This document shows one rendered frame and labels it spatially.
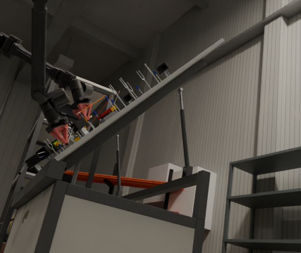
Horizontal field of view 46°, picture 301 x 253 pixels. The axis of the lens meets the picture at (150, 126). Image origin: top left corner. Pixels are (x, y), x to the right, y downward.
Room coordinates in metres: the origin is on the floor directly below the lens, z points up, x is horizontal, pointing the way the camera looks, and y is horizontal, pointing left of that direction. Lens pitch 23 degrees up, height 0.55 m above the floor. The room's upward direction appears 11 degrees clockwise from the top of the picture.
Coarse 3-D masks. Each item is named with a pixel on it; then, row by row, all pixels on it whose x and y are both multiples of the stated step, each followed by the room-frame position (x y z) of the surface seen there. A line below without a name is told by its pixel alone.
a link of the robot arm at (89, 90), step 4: (68, 72) 1.46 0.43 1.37; (72, 76) 1.45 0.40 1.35; (76, 76) 1.47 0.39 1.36; (68, 80) 1.46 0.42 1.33; (68, 84) 1.48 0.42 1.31; (84, 84) 1.49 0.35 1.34; (88, 84) 1.51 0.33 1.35; (64, 88) 1.48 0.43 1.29; (68, 88) 1.49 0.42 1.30; (84, 88) 1.49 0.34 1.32; (88, 88) 1.50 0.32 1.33; (92, 88) 1.53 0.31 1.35; (84, 92) 1.50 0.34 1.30; (88, 92) 1.52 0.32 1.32
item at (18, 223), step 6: (18, 210) 2.17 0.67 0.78; (24, 210) 1.85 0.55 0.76; (18, 216) 2.05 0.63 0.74; (24, 216) 1.78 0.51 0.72; (18, 222) 1.96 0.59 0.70; (12, 228) 2.17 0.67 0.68; (18, 228) 1.87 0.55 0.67; (12, 234) 2.06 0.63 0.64; (18, 234) 1.79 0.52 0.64; (12, 240) 1.97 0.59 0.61; (6, 246) 2.18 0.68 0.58; (12, 246) 1.88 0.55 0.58; (6, 252) 2.07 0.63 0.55; (12, 252) 1.80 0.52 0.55
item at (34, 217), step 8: (48, 192) 1.28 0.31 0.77; (32, 200) 1.66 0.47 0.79; (40, 200) 1.41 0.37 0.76; (48, 200) 1.23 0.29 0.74; (32, 208) 1.58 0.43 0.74; (40, 208) 1.35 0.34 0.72; (32, 216) 1.50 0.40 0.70; (40, 216) 1.30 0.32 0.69; (24, 224) 1.68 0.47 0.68; (32, 224) 1.43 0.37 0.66; (40, 224) 1.25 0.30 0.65; (24, 232) 1.59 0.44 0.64; (32, 232) 1.37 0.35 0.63; (24, 240) 1.52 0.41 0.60; (32, 240) 1.32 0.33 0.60; (16, 248) 1.69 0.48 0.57; (24, 248) 1.45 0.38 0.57; (32, 248) 1.27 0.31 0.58
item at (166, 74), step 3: (162, 63) 1.60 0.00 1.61; (159, 66) 1.60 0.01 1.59; (162, 66) 1.63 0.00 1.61; (165, 66) 1.62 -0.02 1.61; (159, 69) 1.62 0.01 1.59; (162, 69) 1.63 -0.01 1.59; (165, 69) 1.61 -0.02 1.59; (159, 72) 1.65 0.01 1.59; (162, 72) 1.62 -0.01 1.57; (165, 72) 1.65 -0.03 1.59; (165, 75) 1.64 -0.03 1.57; (168, 75) 1.65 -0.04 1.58
